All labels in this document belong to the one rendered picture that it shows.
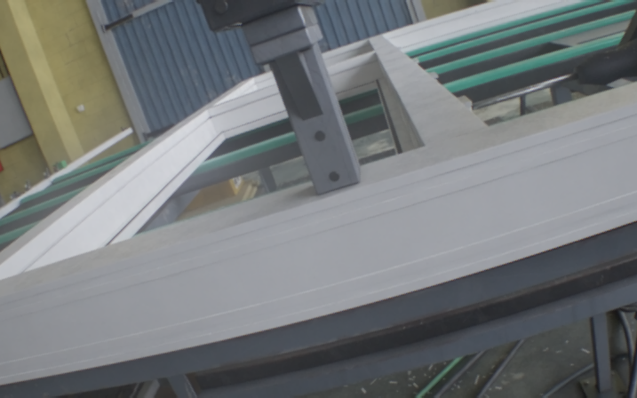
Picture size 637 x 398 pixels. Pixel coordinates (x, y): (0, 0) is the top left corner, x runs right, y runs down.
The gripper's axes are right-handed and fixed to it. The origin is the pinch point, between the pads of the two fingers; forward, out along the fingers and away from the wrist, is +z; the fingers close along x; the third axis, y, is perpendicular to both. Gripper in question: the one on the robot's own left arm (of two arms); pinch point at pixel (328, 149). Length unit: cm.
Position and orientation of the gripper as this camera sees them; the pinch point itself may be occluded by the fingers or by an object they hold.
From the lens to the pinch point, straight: 31.5
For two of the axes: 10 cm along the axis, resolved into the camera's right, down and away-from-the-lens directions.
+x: -0.8, 3.3, -9.4
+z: 3.3, 9.0, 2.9
